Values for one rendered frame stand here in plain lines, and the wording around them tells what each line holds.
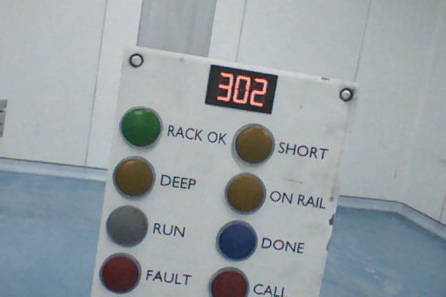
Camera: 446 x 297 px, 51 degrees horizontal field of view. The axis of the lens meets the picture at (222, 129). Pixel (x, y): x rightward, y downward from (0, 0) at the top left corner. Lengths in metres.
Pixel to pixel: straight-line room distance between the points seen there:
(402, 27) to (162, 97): 4.59
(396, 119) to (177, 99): 4.61
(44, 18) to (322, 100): 3.92
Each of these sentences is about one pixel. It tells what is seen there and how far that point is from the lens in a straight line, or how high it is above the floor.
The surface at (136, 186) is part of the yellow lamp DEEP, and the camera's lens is 0.33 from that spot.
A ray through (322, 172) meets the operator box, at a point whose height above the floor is 1.03.
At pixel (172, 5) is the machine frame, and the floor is 1.14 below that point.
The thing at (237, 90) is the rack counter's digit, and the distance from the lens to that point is 0.33.
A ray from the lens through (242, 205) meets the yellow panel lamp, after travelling 0.34.
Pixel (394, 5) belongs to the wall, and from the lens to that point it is 4.84.
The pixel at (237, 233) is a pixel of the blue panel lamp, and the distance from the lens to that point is 0.34.
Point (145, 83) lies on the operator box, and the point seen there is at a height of 1.07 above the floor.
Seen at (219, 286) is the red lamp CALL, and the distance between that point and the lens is 0.36.
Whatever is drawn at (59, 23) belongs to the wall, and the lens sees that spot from 4.18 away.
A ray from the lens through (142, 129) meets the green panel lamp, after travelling 0.32.
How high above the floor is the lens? 1.09
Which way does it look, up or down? 7 degrees down
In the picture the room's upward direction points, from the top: 9 degrees clockwise
